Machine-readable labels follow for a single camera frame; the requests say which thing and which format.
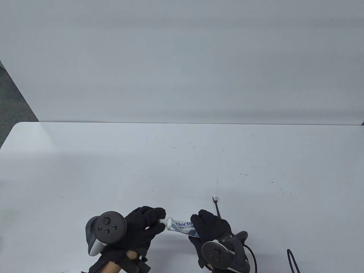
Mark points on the person's left hand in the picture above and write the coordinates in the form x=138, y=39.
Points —
x=139, y=227

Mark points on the white backdrop panel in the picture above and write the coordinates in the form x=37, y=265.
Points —
x=182, y=57

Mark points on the silver toothpaste tube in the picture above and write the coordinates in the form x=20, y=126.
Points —
x=179, y=226

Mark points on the black toothbrush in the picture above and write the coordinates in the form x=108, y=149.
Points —
x=217, y=207

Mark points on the person's right hand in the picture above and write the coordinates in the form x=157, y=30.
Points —
x=210, y=227

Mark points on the person's left forearm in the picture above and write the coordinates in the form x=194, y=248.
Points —
x=112, y=266

